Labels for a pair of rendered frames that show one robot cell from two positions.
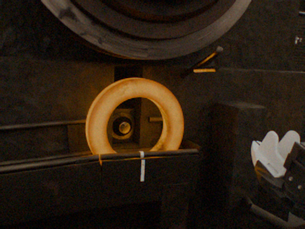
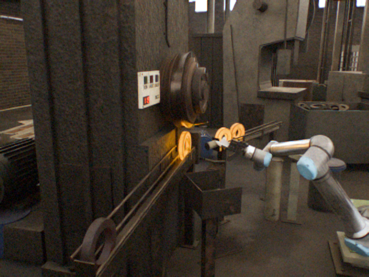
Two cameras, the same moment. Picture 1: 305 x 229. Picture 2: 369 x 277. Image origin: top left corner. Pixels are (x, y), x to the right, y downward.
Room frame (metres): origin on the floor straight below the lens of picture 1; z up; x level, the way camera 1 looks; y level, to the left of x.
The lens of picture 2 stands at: (-0.66, 1.65, 1.31)
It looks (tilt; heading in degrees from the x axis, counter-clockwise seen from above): 13 degrees down; 308
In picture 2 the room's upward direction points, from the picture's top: straight up
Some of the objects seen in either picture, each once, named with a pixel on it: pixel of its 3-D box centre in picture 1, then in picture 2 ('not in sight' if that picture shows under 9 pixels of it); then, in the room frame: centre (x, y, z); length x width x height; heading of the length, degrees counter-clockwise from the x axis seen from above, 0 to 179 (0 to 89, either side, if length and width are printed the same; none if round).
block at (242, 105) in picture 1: (233, 156); (193, 147); (0.72, -0.19, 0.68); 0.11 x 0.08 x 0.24; 23
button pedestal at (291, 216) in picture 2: not in sight; (294, 183); (0.20, -0.88, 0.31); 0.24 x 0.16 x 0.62; 113
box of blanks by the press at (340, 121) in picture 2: not in sight; (333, 133); (0.37, -2.73, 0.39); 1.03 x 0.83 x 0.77; 38
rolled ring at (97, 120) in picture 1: (136, 127); (184, 145); (0.62, 0.03, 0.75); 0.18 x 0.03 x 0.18; 111
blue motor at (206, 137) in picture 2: not in sight; (201, 143); (1.86, -1.89, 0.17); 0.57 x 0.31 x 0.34; 133
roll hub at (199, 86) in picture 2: not in sight; (201, 90); (0.52, -0.01, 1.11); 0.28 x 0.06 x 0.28; 113
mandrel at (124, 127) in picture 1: (113, 120); not in sight; (0.76, 0.09, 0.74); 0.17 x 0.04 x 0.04; 23
